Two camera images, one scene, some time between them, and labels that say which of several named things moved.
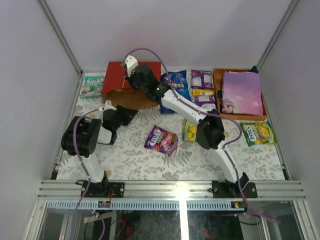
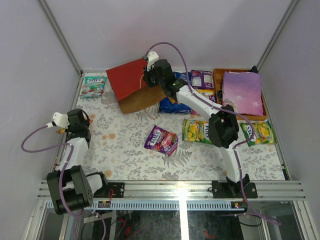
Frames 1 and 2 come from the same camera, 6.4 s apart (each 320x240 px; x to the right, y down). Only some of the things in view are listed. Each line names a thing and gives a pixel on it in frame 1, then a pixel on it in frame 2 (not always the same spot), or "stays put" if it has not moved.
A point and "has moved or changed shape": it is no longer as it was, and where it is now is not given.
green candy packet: (189, 132) stays put
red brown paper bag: (117, 91) has moved or changed shape
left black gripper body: (124, 114) to (75, 127)
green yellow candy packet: (258, 133) stays put
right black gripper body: (134, 83) to (151, 79)
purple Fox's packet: (160, 140) stays put
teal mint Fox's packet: (92, 86) stays put
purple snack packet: (202, 79) stays put
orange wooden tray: (218, 74) stays put
